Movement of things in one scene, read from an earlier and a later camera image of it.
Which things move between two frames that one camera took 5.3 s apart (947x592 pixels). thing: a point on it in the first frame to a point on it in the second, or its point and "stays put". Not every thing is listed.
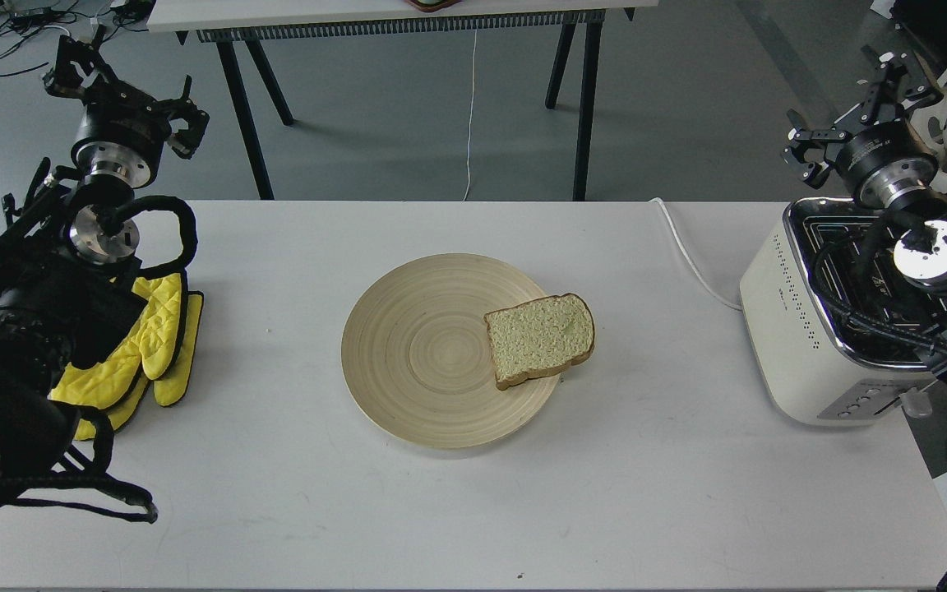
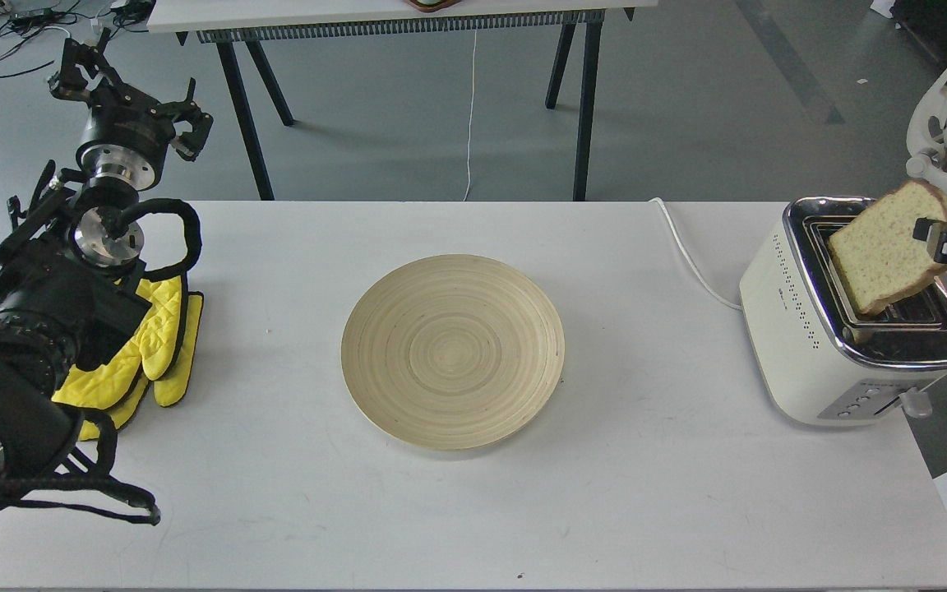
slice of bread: [542, 335] to [875, 251]
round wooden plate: [418, 355] stays put
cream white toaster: [841, 337] stays put
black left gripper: [122, 131] stays put
